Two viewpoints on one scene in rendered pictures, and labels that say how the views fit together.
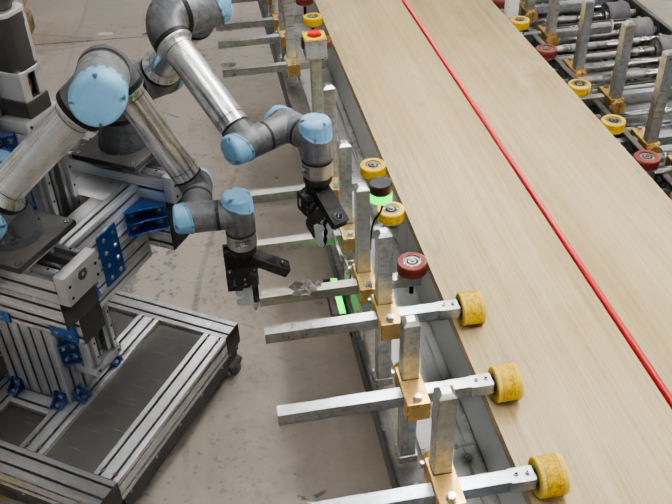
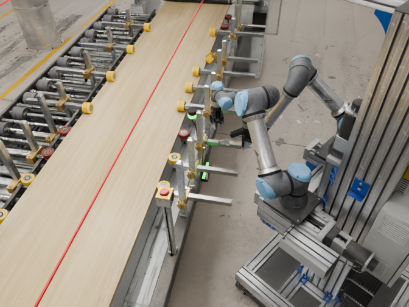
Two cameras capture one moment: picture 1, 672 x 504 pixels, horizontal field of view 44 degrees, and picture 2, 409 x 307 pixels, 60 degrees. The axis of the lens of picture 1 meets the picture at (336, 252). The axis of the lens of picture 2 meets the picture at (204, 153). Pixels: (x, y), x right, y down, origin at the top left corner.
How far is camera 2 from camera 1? 351 cm
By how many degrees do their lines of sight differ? 97
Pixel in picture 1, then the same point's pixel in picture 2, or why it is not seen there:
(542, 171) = (96, 158)
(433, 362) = (184, 151)
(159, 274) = not seen: outside the picture
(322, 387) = (201, 262)
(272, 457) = (235, 236)
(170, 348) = (272, 272)
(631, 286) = (125, 106)
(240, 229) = not seen: hidden behind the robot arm
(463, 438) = (191, 128)
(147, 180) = not seen: hidden behind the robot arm
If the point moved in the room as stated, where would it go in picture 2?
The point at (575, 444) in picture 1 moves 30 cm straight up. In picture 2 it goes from (182, 80) to (179, 46)
